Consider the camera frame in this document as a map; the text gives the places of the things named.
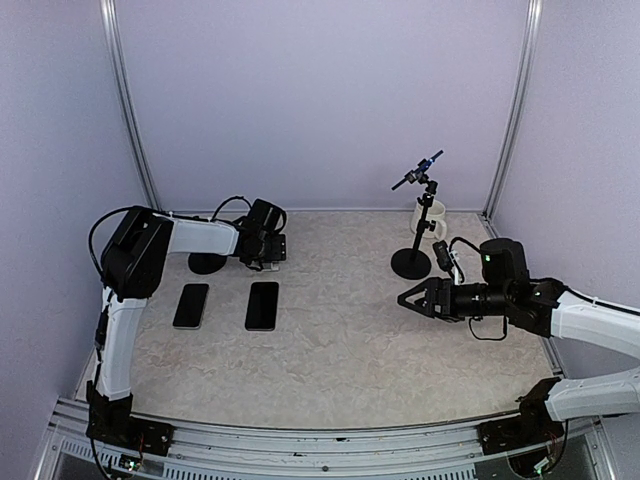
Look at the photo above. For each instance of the black tripod clamp stand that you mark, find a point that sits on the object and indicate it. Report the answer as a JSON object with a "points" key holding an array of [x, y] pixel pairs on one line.
{"points": [[412, 263]]}

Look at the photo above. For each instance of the aluminium frame post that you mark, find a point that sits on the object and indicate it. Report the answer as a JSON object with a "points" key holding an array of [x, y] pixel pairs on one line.
{"points": [[525, 66], [109, 16]]}

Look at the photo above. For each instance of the right aluminium frame post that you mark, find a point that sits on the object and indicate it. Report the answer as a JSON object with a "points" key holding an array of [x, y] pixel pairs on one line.
{"points": [[525, 66]]}

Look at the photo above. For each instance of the left aluminium frame post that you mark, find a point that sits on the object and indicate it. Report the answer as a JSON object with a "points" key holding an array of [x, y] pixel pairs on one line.
{"points": [[109, 16]]}

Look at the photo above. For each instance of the white mug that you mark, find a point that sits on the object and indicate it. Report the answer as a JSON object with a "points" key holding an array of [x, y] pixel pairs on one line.
{"points": [[436, 214]]}

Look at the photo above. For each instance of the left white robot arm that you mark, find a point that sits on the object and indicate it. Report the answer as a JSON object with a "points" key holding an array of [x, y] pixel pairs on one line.
{"points": [[131, 267]]}

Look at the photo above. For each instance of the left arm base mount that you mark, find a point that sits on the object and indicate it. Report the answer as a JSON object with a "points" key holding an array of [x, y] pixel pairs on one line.
{"points": [[133, 433]]}

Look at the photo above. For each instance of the black round-base phone stand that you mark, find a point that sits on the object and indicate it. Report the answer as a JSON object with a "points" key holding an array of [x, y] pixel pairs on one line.
{"points": [[205, 263]]}

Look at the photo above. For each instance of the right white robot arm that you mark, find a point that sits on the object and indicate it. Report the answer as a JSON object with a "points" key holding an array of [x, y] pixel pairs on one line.
{"points": [[548, 308]]}

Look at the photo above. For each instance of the white wedge phone stand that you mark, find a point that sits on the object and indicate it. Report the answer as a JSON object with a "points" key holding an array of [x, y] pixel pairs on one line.
{"points": [[261, 266]]}

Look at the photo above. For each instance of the front aluminium rail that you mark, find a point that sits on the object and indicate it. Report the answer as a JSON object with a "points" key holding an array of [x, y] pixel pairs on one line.
{"points": [[450, 450]]}

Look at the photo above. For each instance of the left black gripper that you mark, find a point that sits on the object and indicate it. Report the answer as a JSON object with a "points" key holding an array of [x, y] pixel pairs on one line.
{"points": [[279, 249]]}

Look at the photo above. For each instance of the black phone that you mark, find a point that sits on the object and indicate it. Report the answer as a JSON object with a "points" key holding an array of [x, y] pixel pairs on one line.
{"points": [[262, 306], [191, 306]]}

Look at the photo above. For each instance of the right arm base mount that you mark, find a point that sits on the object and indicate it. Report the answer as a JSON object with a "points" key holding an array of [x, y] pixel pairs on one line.
{"points": [[516, 432]]}

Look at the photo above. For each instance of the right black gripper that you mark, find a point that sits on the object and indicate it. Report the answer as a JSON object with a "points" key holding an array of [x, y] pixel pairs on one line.
{"points": [[439, 287]]}

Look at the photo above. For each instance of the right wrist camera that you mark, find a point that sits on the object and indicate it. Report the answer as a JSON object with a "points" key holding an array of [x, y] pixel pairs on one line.
{"points": [[447, 261]]}

